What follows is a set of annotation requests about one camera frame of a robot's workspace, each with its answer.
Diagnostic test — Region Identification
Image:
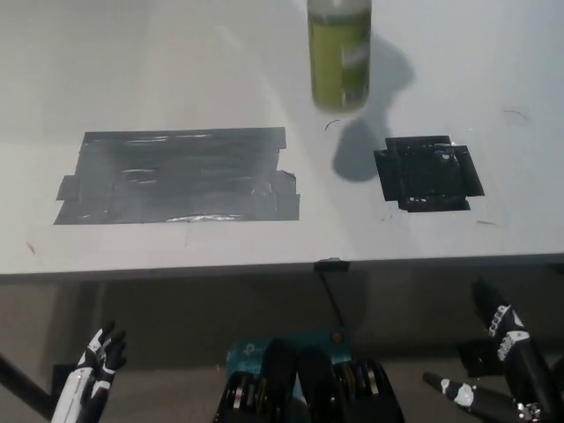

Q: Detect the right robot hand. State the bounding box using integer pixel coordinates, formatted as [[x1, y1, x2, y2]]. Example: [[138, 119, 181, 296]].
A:
[[421, 277, 558, 423]]

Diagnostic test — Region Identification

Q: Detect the large grey tape patch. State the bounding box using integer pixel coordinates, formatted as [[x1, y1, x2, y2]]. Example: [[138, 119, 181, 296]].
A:
[[52, 126, 301, 226]]

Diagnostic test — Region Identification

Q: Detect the small black tape square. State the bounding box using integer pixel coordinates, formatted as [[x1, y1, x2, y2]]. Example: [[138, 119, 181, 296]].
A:
[[373, 134, 486, 213]]

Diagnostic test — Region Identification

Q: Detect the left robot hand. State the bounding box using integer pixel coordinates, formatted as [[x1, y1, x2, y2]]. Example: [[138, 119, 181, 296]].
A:
[[51, 320, 130, 423]]

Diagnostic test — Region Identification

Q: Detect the green label spray bottle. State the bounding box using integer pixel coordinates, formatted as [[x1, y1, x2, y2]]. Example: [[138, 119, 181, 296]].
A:
[[306, 0, 374, 111]]

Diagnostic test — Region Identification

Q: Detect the black diagonal table leg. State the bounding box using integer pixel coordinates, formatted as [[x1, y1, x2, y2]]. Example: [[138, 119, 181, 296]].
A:
[[0, 351, 50, 420]]

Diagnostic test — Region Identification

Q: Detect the black table edge clip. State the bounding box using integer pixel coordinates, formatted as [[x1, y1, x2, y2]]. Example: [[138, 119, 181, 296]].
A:
[[314, 258, 351, 271]]

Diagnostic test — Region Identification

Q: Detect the thin black cable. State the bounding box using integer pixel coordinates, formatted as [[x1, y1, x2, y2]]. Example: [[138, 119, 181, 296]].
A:
[[320, 268, 345, 330]]

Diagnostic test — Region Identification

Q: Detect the teal router box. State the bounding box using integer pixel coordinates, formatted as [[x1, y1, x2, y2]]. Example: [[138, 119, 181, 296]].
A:
[[225, 324, 353, 397]]

